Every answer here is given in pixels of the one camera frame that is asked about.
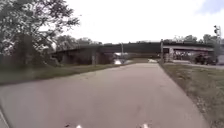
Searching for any distant row of trees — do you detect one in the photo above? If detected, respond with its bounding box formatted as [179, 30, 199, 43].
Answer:
[54, 34, 224, 51]

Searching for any dark vehicle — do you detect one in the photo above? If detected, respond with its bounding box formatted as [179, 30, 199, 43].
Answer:
[194, 53, 218, 66]

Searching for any traffic signal pole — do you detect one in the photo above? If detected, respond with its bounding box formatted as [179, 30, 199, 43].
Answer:
[213, 24, 223, 63]

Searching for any grass verge with dry patches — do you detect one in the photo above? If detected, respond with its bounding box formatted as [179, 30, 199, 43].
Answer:
[159, 62, 224, 128]

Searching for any shaded grass strip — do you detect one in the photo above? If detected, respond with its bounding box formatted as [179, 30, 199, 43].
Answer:
[0, 61, 134, 86]

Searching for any large leafy tree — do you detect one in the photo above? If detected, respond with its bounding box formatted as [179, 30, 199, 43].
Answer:
[0, 0, 81, 69]

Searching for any dark overpass bridge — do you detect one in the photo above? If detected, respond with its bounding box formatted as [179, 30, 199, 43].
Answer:
[49, 41, 216, 66]

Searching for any grey asphalt path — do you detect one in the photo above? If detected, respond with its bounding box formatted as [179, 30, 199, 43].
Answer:
[0, 62, 212, 128]

